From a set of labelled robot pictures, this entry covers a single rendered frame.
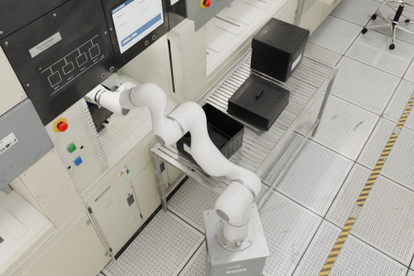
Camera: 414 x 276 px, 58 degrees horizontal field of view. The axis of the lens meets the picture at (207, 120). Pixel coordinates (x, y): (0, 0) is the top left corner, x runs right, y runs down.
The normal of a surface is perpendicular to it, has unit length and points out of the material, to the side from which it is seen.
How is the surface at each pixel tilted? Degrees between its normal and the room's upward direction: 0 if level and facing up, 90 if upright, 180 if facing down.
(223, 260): 0
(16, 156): 90
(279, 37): 0
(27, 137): 90
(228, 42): 0
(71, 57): 90
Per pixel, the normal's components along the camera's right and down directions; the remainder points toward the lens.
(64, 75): 0.81, 0.44
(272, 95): 0.00, -0.65
